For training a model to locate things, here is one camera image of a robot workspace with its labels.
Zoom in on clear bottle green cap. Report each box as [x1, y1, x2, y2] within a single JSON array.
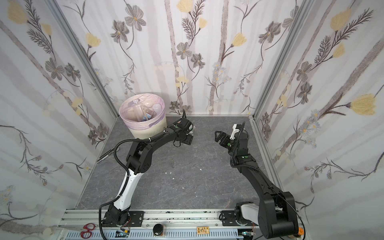
[[189, 126, 195, 135]]

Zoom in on clear bottle blue label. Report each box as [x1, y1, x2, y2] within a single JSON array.
[[143, 110, 156, 121]]

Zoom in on clear bottle red cap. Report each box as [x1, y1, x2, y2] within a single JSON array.
[[152, 104, 162, 115]]

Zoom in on clear square bottle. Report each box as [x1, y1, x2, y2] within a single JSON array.
[[133, 104, 144, 122]]

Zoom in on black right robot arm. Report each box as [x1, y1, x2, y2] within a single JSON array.
[[215, 124, 306, 239]]

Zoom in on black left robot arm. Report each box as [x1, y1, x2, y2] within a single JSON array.
[[99, 110, 194, 240]]

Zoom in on cream plastic waste bin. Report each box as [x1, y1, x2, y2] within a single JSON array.
[[129, 117, 167, 140]]

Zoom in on pink bin liner bag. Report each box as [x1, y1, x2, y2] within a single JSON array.
[[119, 93, 166, 131]]

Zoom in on black round knob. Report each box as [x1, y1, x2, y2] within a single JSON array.
[[153, 224, 164, 236]]

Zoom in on red scissors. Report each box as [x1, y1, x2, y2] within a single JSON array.
[[80, 223, 97, 239]]

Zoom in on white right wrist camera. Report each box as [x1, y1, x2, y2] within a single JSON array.
[[230, 124, 242, 140]]

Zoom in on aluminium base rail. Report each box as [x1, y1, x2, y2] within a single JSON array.
[[55, 209, 271, 240]]

